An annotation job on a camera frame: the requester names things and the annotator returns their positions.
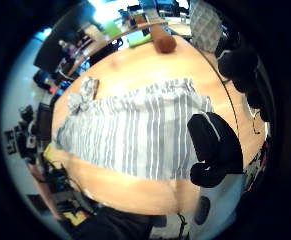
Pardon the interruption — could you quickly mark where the blue bag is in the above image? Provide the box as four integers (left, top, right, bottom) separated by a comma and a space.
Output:
33, 69, 60, 90

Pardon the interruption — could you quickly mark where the black round disc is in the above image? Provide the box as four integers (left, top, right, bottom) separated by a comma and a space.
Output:
193, 195, 212, 226

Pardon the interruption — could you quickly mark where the white quilted fabric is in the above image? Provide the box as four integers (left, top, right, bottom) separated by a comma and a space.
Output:
188, 0, 223, 54

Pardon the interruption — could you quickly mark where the the person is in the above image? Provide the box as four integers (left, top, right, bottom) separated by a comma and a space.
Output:
72, 205, 160, 240

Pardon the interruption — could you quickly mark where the black monitor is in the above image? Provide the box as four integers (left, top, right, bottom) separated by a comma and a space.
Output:
33, 2, 96, 75

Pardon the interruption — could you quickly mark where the green flat object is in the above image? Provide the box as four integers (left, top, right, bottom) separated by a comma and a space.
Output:
127, 32, 153, 48

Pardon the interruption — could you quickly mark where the brown round wooden object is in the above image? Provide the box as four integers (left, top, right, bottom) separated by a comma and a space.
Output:
150, 23, 178, 54

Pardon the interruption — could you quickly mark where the grey white striped cloth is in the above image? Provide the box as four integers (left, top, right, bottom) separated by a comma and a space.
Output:
51, 76, 215, 182

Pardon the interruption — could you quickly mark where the black office chair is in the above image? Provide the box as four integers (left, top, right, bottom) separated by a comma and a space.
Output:
34, 102, 54, 142

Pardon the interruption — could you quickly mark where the yellow object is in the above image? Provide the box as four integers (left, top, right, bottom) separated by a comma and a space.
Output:
62, 210, 88, 228

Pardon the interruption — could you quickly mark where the thin black cable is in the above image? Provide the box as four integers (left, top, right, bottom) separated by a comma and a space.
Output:
184, 37, 242, 138

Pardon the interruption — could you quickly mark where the clear bottle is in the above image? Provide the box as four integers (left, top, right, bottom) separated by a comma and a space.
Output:
58, 39, 75, 56

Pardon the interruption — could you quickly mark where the green cup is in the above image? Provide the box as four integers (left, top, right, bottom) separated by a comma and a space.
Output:
104, 20, 122, 40

